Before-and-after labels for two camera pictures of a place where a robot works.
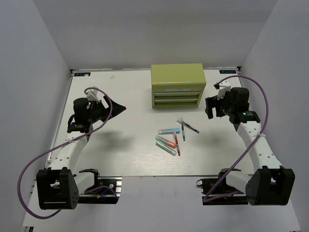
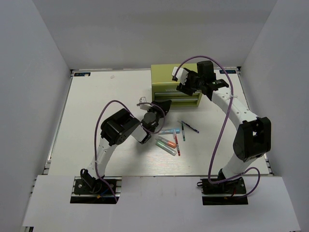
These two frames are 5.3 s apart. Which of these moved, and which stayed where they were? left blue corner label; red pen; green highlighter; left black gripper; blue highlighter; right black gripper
Moved: left black gripper; right black gripper
Stayed: left blue corner label; red pen; blue highlighter; green highlighter
